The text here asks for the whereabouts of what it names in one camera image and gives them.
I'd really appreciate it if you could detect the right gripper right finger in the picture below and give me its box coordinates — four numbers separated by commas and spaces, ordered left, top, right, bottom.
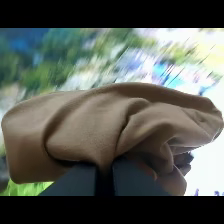
111, 156, 172, 197

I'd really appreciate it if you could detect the brown shirt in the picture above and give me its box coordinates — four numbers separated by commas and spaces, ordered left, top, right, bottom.
1, 82, 224, 197

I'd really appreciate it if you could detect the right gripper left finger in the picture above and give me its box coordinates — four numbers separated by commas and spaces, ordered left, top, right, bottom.
39, 161, 98, 197

